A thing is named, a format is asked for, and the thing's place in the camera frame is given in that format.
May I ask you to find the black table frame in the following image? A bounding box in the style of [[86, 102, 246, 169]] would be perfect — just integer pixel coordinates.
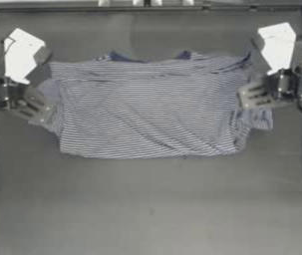
[[0, 1, 302, 81]]

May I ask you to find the navy white striped shirt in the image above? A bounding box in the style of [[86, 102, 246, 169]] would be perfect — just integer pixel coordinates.
[[28, 49, 275, 159]]

